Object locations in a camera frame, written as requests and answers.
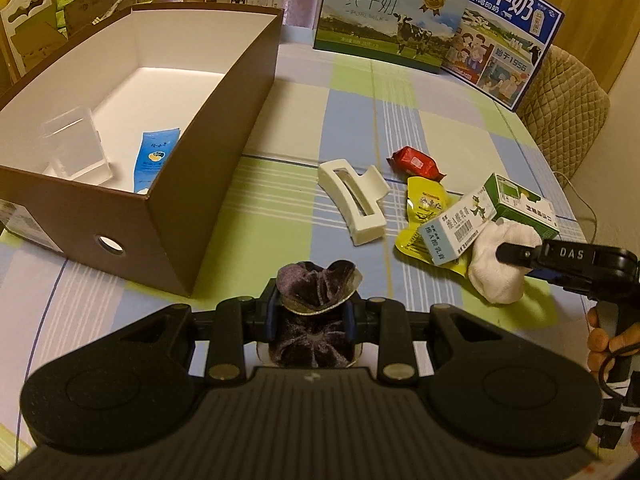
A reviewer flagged white sock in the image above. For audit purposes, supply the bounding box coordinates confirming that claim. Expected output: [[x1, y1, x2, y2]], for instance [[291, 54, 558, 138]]
[[468, 218, 542, 304]]

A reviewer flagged brown cardboard carton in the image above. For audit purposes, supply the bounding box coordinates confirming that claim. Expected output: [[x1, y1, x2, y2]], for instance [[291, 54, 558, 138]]
[[1, 0, 114, 76]]

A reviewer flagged dark purple scrunchie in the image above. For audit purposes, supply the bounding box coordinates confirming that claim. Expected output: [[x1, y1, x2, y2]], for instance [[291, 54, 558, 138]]
[[269, 260, 362, 368]]

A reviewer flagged blue cream tube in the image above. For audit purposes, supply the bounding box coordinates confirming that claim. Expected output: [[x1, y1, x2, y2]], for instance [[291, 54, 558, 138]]
[[134, 128, 180, 194]]

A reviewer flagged yellow snack packet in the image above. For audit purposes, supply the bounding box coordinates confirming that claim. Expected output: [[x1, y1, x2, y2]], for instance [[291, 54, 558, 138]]
[[395, 177, 471, 266]]

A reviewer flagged brown cardboard shoe box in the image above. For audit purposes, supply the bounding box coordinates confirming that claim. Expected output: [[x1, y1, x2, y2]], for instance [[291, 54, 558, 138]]
[[1, 3, 282, 295]]

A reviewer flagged beige quilted chair cover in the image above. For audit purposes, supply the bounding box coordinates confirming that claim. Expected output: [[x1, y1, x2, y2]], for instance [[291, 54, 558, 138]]
[[516, 46, 610, 178]]

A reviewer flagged red snack packet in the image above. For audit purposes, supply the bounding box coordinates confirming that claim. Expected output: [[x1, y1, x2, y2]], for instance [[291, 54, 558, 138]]
[[387, 146, 446, 182]]

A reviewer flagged white power cable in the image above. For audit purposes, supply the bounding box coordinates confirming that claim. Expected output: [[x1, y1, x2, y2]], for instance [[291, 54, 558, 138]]
[[552, 170, 599, 246]]

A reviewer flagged white ointment box with parrot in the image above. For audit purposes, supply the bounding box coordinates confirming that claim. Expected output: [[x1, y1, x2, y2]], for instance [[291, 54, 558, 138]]
[[418, 186, 496, 266]]

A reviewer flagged person's right hand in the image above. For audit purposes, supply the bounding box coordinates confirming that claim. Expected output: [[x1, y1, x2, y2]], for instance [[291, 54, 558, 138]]
[[587, 308, 640, 377]]

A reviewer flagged clear plastic case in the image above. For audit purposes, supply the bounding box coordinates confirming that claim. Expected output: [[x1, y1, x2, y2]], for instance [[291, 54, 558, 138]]
[[40, 106, 113, 185]]

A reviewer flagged blue milk carton box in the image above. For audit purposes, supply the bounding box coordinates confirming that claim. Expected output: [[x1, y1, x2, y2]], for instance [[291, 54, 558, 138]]
[[444, 0, 564, 110]]

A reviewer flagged green cow milk carton box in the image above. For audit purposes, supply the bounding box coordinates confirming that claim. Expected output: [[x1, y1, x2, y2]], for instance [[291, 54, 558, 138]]
[[314, 0, 469, 73]]

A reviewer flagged checked bed sheet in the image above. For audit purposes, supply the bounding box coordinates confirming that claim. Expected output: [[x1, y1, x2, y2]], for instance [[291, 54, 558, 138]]
[[0, 24, 591, 466]]

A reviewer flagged green white spray medicine box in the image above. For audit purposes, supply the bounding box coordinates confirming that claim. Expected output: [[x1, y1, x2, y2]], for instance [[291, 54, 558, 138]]
[[484, 174, 560, 240]]

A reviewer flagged white hair claw clip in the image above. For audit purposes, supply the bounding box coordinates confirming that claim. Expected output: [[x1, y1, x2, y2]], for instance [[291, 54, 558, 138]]
[[318, 159, 390, 246]]

